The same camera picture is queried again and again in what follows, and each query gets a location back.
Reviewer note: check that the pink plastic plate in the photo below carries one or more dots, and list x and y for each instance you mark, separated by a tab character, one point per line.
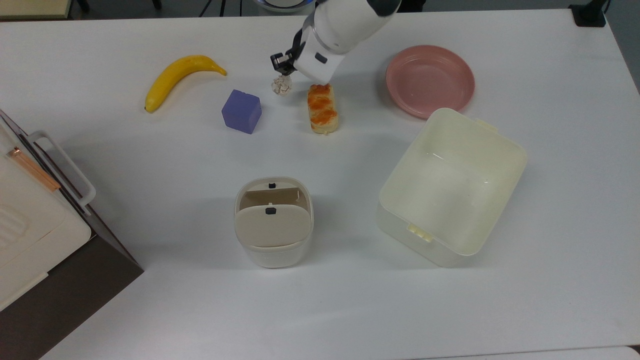
430	82

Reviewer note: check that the black table clamp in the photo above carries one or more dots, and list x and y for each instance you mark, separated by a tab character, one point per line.
589	14

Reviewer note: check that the yellow toy banana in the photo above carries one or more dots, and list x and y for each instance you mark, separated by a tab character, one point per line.
170	80

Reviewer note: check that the black tripod legs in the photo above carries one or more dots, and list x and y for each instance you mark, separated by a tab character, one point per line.
220	7

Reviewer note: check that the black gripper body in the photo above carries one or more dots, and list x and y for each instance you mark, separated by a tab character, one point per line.
294	54

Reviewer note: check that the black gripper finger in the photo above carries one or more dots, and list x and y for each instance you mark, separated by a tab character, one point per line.
280	62

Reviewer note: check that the toy bread with orange glaze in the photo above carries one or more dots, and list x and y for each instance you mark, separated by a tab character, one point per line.
323	110

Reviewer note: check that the purple foam cube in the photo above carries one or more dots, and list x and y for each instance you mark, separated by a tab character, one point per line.
241	111

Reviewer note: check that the white plastic storage bin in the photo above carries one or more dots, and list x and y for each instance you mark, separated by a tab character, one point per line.
450	190

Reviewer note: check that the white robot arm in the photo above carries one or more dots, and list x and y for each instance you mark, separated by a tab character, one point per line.
345	25

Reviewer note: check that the dark brown drawer box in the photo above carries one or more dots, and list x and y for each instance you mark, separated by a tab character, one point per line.
60	300

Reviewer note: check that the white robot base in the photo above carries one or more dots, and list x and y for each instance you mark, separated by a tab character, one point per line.
282	5

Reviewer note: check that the orange strip on cream box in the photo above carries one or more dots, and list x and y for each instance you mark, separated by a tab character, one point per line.
32	169

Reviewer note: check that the yellowish wooden table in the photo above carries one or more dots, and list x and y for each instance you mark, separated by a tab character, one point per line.
30	7

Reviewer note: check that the white paper ball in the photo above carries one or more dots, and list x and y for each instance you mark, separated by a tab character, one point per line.
281	86

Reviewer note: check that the beige trash can with lid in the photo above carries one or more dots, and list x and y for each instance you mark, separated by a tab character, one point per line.
274	230

